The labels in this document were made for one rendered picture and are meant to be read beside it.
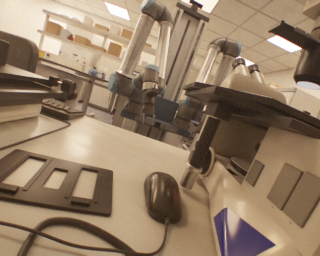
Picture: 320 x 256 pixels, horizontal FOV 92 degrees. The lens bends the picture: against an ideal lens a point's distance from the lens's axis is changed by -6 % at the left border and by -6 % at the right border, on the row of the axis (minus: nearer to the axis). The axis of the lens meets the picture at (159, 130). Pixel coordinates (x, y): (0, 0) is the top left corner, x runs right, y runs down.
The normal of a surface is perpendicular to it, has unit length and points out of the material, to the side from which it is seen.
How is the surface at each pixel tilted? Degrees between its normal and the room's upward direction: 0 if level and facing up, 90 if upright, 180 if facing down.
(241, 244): 48
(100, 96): 90
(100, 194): 0
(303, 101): 90
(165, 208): 31
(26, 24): 90
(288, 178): 90
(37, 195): 0
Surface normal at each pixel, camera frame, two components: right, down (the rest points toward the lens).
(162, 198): 0.21, -0.77
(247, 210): -0.48, -0.86
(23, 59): -0.23, 0.10
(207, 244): 0.34, -0.92
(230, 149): 0.07, 0.13
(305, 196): -0.94, -0.33
